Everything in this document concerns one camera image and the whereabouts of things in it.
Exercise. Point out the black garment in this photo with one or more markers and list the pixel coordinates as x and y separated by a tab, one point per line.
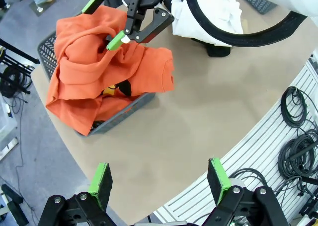
218	51

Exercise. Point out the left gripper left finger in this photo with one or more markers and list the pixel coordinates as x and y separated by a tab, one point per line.
99	186

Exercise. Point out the orange sweatshirt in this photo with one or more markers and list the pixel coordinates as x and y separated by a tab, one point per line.
82	69

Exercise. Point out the clear plastic storage box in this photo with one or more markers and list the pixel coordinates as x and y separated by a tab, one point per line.
6	121

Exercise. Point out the black tripod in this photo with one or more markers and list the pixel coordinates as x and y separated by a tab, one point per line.
15	51

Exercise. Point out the white t-shirt with black print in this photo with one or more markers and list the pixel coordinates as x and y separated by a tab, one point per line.
218	10

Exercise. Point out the black metal floor bracket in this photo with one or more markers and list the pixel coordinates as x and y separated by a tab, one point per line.
15	203

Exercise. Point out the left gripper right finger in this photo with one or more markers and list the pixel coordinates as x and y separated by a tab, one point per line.
218	178

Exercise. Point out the aluminium slotted base plate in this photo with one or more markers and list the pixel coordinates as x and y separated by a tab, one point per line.
248	149

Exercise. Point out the grey plastic woven basket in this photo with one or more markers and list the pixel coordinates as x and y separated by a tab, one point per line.
258	1
47	54

